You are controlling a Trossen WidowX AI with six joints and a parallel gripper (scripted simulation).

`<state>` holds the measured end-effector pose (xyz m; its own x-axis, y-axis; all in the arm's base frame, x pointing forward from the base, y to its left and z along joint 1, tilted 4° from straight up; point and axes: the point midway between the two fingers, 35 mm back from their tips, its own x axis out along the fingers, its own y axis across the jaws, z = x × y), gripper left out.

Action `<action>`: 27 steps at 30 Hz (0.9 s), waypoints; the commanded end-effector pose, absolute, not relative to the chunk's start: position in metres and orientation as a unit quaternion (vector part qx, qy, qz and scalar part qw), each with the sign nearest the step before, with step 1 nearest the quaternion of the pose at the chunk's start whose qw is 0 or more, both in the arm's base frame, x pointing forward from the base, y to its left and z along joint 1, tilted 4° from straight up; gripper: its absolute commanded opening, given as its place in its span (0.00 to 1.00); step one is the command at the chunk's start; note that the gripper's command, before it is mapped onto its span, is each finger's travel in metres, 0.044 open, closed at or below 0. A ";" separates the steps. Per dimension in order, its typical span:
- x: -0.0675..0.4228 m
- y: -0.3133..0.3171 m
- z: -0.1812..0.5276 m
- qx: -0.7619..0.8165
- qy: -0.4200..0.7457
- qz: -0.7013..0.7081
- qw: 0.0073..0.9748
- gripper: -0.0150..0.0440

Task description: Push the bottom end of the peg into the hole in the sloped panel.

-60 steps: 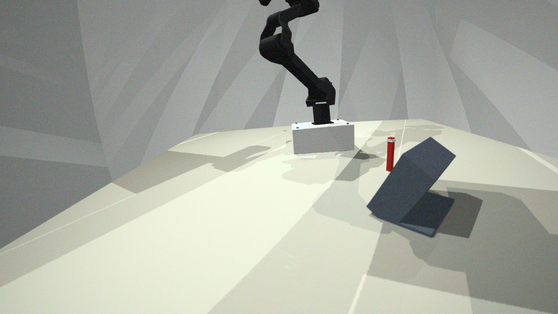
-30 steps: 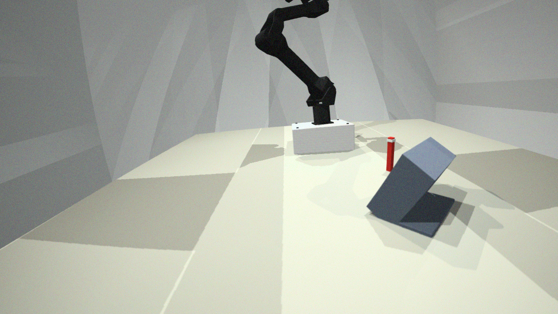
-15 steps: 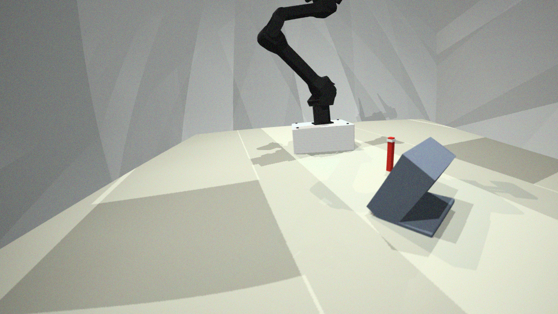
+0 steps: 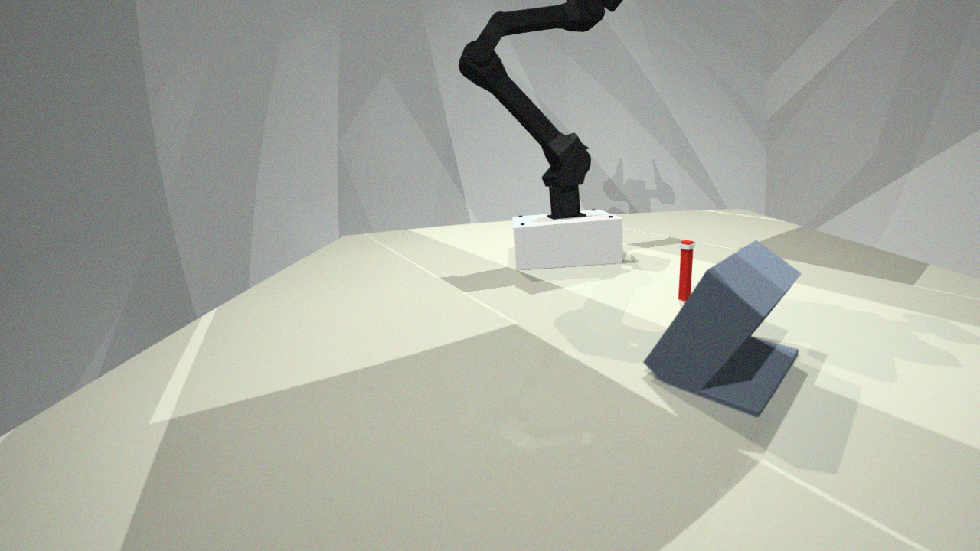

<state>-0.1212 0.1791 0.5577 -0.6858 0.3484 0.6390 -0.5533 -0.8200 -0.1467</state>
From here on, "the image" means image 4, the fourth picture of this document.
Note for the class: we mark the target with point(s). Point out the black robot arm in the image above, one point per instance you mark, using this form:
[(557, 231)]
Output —
[(568, 157)]

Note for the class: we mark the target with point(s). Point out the red peg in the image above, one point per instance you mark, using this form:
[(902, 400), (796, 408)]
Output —
[(684, 290)]

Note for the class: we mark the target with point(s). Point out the blue-grey sloped panel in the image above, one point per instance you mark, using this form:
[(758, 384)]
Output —
[(708, 350)]

